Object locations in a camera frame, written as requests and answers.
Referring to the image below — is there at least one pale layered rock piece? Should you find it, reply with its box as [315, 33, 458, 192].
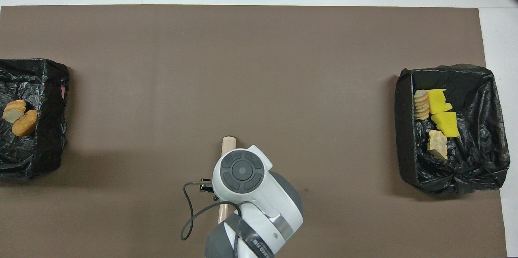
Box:
[414, 89, 430, 120]

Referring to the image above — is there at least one bin with black bag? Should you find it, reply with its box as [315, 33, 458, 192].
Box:
[0, 58, 70, 180]
[395, 64, 511, 194]

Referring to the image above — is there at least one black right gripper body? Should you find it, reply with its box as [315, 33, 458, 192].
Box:
[200, 178, 220, 202]

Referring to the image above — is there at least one notched yellow sponge piece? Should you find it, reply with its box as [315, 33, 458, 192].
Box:
[428, 89, 453, 115]

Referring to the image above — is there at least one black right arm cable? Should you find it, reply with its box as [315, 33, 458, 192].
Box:
[180, 180, 244, 258]

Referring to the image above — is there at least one brown table mat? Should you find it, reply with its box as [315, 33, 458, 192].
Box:
[0, 4, 508, 258]

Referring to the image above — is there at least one beige brush with black bristles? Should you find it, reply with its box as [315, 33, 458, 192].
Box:
[218, 136, 238, 224]

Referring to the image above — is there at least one orange-brown nugget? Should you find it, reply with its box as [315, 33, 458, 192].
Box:
[12, 109, 38, 137]

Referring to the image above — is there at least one rounded yellow sponge piece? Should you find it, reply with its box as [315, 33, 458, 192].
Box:
[431, 112, 460, 138]

